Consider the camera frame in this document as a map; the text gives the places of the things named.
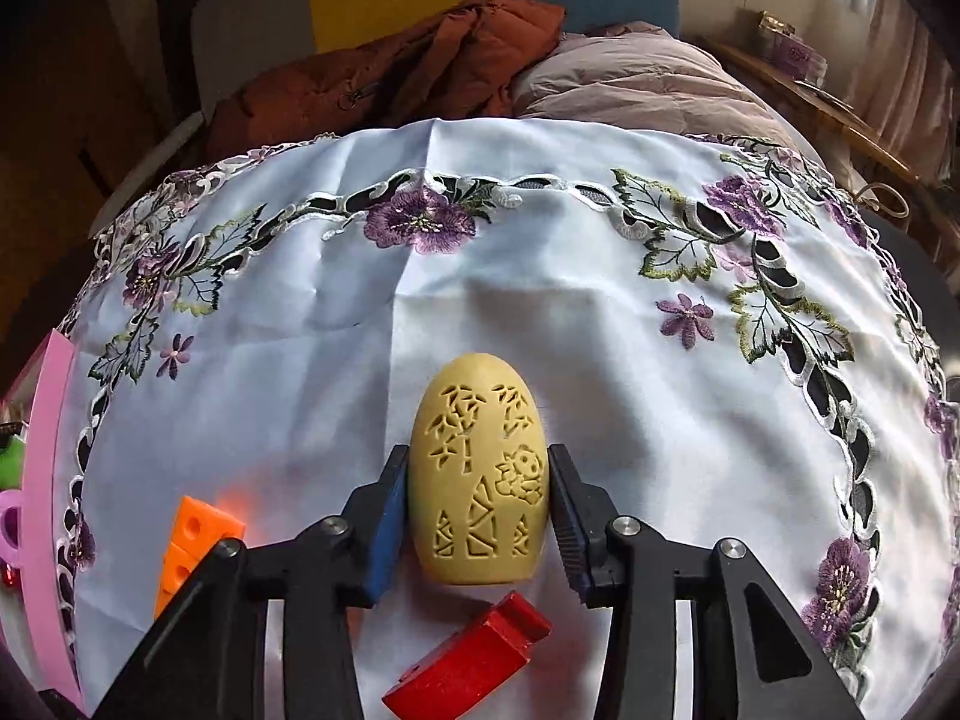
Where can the magenta disc toy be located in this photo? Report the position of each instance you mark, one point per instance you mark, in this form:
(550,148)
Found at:
(7,525)

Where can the orange block with holes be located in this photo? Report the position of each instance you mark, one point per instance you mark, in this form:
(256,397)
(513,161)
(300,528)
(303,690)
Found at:
(191,540)

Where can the pink curtain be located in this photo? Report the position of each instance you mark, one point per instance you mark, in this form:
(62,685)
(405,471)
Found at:
(907,52)

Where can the wooden side desk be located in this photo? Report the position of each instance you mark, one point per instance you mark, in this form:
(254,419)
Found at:
(825,112)

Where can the beige pink puffer jacket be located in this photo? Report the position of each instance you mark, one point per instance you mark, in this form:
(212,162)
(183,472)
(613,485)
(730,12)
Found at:
(637,82)

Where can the white bed side rail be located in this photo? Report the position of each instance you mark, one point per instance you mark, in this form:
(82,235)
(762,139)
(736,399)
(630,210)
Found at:
(150,172)

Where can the black upright board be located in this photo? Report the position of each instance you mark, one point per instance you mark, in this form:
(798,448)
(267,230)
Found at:
(180,37)

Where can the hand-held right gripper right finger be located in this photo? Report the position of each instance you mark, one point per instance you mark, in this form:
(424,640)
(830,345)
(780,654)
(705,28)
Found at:
(570,532)

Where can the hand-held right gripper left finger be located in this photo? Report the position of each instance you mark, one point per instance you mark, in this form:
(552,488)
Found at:
(386,532)

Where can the pink shallow box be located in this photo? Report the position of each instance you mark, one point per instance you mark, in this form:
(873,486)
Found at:
(49,465)

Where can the green and white round toy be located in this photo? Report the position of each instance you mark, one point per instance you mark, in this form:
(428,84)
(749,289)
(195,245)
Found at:
(9,461)

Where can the red cylinder tube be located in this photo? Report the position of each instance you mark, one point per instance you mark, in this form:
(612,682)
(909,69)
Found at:
(6,576)

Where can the white floral embroidered tablecloth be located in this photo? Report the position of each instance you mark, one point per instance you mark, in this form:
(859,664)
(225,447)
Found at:
(525,300)

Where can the red wooden block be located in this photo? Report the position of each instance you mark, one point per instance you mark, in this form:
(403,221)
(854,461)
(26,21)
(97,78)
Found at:
(465,667)

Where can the yellow carved egg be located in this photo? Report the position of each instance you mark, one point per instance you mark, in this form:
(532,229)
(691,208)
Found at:
(480,465)

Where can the purple box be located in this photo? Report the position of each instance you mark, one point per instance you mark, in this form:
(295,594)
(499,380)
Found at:
(787,45)

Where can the rust brown padded jacket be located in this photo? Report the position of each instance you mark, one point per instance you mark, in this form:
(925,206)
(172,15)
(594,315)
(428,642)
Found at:
(420,67)

